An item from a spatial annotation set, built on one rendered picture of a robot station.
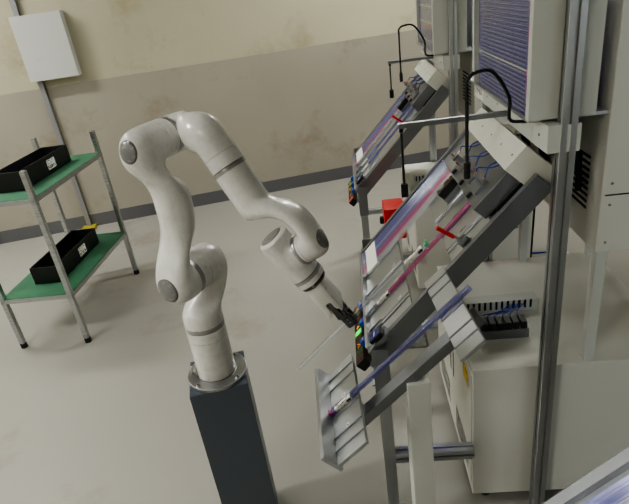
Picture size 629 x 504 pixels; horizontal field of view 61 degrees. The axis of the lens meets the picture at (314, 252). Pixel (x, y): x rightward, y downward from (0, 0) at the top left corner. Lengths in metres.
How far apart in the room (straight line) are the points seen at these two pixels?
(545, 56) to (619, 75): 0.19
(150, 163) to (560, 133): 0.99
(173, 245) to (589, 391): 1.35
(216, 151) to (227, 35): 3.84
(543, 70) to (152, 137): 0.94
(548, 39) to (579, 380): 1.04
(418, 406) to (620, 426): 0.82
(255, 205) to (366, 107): 4.15
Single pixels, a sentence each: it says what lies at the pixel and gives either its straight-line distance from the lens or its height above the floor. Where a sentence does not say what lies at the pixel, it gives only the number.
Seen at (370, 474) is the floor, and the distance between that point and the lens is 2.30.
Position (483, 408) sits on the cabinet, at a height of 0.46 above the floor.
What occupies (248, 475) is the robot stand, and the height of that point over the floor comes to 0.33.
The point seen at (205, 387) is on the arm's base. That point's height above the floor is 0.71.
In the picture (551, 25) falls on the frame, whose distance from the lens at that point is 1.41.
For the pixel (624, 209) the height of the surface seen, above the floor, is 1.12.
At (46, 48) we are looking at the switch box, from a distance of 5.11.
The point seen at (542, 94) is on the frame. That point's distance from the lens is 1.43.
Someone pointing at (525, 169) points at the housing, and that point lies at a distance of 1.50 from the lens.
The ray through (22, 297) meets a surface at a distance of 3.59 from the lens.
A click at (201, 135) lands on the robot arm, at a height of 1.48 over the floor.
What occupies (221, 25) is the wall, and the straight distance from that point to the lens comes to 5.08.
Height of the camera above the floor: 1.74
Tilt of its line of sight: 26 degrees down
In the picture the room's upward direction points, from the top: 8 degrees counter-clockwise
